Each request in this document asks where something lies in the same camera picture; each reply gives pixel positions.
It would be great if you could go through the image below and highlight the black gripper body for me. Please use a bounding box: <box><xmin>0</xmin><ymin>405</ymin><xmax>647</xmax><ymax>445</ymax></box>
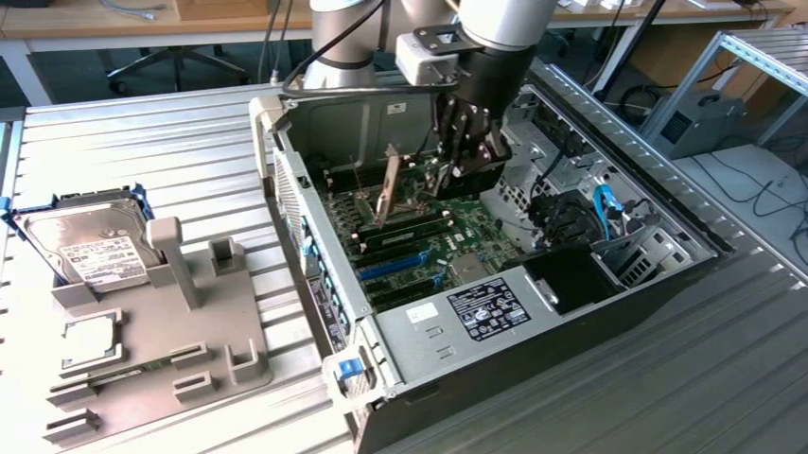
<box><xmin>454</xmin><ymin>43</ymin><xmax>538</xmax><ymax>117</ymax></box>

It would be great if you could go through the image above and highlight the silver drive cage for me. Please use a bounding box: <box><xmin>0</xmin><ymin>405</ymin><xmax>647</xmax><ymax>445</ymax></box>
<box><xmin>496</xmin><ymin>115</ymin><xmax>607</xmax><ymax>191</ymax></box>

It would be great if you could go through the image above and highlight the black star chair base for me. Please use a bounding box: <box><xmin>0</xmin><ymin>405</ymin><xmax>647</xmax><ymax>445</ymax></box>
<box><xmin>535</xmin><ymin>27</ymin><xmax>577</xmax><ymax>59</ymax></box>

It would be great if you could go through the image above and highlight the green motherboard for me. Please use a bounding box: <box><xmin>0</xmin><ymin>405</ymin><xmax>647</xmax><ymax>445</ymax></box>
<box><xmin>318</xmin><ymin>155</ymin><xmax>550</xmax><ymax>313</ymax></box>

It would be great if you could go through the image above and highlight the black RAM slot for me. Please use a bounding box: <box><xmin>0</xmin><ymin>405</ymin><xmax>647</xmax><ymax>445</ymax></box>
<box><xmin>327</xmin><ymin>169</ymin><xmax>384</xmax><ymax>193</ymax></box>
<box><xmin>351</xmin><ymin>243</ymin><xmax>438</xmax><ymax>266</ymax></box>
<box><xmin>350</xmin><ymin>210</ymin><xmax>450</xmax><ymax>237</ymax></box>
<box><xmin>324</xmin><ymin>163</ymin><xmax>387</xmax><ymax>183</ymax></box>

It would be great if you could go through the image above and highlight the CPU socket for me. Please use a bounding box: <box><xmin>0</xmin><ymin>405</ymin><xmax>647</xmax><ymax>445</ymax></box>
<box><xmin>352</xmin><ymin>182</ymin><xmax>418</xmax><ymax>223</ymax></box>

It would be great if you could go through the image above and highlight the black RAM stick with label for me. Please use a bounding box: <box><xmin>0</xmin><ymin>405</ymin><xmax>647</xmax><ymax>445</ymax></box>
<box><xmin>358</xmin><ymin>219</ymin><xmax>455</xmax><ymax>253</ymax></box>

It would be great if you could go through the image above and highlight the silver chipset heat sink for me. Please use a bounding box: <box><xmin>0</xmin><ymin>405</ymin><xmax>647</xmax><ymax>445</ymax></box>
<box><xmin>452</xmin><ymin>254</ymin><xmax>499</xmax><ymax>281</ymax></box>

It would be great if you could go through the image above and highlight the black stand pole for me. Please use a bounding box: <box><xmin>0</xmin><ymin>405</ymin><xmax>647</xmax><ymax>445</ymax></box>
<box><xmin>591</xmin><ymin>0</ymin><xmax>667</xmax><ymax>96</ymax></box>

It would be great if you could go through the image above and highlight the blue expansion slot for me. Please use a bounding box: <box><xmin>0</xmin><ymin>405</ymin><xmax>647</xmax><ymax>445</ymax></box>
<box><xmin>358</xmin><ymin>253</ymin><xmax>430</xmax><ymax>281</ymax></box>

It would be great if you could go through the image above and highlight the black plastic fan shroud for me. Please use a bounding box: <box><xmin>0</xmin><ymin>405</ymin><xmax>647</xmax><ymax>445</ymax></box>
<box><xmin>521</xmin><ymin>245</ymin><xmax>623</xmax><ymax>317</ymax></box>

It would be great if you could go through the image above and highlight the black expansion slot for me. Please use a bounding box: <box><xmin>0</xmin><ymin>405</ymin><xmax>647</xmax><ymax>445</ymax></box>
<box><xmin>364</xmin><ymin>276</ymin><xmax>436</xmax><ymax>297</ymax></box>
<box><xmin>371</xmin><ymin>286</ymin><xmax>443</xmax><ymax>309</ymax></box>

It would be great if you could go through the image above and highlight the wooden office desk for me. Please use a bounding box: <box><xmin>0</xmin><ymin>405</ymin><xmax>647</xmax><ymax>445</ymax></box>
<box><xmin>0</xmin><ymin>0</ymin><xmax>313</xmax><ymax>106</ymax></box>
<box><xmin>547</xmin><ymin>0</ymin><xmax>796</xmax><ymax>96</ymax></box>

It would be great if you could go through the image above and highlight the grey metal disk bay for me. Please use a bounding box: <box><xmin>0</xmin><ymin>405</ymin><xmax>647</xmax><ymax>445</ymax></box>
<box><xmin>595</xmin><ymin>221</ymin><xmax>699</xmax><ymax>290</ymax></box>

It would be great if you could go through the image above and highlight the grey control box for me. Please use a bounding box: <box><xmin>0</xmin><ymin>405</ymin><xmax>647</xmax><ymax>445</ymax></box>
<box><xmin>655</xmin><ymin>89</ymin><xmax>750</xmax><ymax>160</ymax></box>

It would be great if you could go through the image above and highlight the grey power supply unit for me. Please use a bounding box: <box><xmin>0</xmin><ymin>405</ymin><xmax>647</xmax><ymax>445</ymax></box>
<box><xmin>371</xmin><ymin>264</ymin><xmax>551</xmax><ymax>385</ymax></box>

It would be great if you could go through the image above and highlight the brown wooden box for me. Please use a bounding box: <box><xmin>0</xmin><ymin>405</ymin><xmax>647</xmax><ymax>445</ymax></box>
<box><xmin>173</xmin><ymin>0</ymin><xmax>283</xmax><ymax>23</ymax></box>

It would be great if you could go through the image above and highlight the open grey PC case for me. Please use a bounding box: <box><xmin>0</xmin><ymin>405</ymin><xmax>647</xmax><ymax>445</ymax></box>
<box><xmin>247</xmin><ymin>56</ymin><xmax>737</xmax><ymax>454</ymax></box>

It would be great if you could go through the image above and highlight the grey star chair base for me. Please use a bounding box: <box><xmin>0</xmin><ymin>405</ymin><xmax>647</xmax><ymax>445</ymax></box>
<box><xmin>104</xmin><ymin>44</ymin><xmax>251</xmax><ymax>94</ymax></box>

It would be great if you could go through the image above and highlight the blue disk caddy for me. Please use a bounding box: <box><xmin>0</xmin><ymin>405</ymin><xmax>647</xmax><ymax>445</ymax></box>
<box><xmin>0</xmin><ymin>182</ymin><xmax>156</xmax><ymax>234</ymax></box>

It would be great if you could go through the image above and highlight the silver hard disk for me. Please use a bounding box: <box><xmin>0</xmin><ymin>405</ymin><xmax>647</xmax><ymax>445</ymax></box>
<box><xmin>12</xmin><ymin>198</ymin><xmax>156</xmax><ymax>292</ymax></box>

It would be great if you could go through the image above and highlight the grey parts rack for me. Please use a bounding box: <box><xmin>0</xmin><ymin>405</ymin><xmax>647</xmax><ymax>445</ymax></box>
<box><xmin>40</xmin><ymin>217</ymin><xmax>273</xmax><ymax>445</ymax></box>

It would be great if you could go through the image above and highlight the green RAM stick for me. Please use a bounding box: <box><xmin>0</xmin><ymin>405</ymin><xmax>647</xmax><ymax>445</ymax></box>
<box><xmin>49</xmin><ymin>357</ymin><xmax>175</xmax><ymax>392</ymax></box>

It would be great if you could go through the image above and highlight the silver CPU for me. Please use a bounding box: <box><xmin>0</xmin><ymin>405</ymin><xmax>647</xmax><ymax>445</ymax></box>
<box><xmin>60</xmin><ymin>321</ymin><xmax>120</xmax><ymax>370</ymax></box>

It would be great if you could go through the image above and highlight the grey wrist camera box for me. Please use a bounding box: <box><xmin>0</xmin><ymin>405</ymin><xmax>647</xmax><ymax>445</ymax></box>
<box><xmin>394</xmin><ymin>23</ymin><xmax>482</xmax><ymax>87</ymax></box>

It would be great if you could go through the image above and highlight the black wire bundle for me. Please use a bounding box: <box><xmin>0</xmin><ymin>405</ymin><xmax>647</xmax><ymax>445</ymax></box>
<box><xmin>527</xmin><ymin>191</ymin><xmax>601</xmax><ymax>250</ymax></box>

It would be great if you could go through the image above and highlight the coiled floor cable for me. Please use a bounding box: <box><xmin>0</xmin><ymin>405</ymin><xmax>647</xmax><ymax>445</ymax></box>
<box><xmin>621</xmin><ymin>84</ymin><xmax>661</xmax><ymax>119</ymax></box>

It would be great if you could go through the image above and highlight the long blue SATA wire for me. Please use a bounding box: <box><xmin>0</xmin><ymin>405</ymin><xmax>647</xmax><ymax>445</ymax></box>
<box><xmin>591</xmin><ymin>183</ymin><xmax>617</xmax><ymax>242</ymax></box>

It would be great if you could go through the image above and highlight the short blue SATA wire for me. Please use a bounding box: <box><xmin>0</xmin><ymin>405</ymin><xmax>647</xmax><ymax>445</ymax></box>
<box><xmin>605</xmin><ymin>201</ymin><xmax>638</xmax><ymax>224</ymax></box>

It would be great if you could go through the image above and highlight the black table cable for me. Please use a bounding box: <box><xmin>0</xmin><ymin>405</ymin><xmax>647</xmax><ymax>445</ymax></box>
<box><xmin>690</xmin><ymin>153</ymin><xmax>808</xmax><ymax>237</ymax></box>

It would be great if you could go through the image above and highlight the aluminium frame rack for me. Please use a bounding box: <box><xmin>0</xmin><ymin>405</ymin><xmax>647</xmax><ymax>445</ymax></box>
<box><xmin>635</xmin><ymin>26</ymin><xmax>808</xmax><ymax>148</ymax></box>

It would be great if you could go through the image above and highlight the light blue network cable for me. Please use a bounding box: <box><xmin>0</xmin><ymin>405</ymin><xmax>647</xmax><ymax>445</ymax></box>
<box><xmin>98</xmin><ymin>0</ymin><xmax>157</xmax><ymax>21</ymax></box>

